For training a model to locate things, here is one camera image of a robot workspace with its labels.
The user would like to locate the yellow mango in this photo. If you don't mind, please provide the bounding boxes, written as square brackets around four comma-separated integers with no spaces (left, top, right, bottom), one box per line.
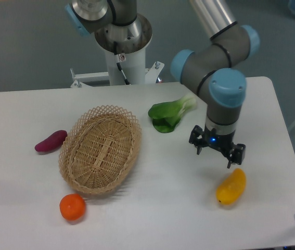
[215,168,247,205]

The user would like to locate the black cable on pedestal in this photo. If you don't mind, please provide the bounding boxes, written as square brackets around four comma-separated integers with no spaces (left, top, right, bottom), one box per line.
[112,41,132,85]

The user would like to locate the woven wicker basket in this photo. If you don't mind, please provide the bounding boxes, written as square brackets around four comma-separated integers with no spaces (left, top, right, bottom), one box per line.
[59,105,142,195]

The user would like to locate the green bok choy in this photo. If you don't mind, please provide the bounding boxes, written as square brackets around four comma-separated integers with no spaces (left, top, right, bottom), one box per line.
[148,93,197,133]

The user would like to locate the purple sweet potato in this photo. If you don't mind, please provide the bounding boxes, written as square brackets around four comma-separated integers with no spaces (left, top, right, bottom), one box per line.
[34,130,68,153]

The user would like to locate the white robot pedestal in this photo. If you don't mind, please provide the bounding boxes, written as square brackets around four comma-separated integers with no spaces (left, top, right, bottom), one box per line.
[70,14,164,88]

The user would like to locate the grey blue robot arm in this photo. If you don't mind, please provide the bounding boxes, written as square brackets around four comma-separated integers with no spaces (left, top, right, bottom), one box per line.
[65,1,260,165]

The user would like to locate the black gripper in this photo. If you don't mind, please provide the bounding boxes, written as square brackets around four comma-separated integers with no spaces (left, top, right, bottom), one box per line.
[189,125,246,169]

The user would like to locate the orange tangerine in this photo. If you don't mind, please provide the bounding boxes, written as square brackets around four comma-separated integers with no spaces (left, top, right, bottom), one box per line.
[59,194,86,221]

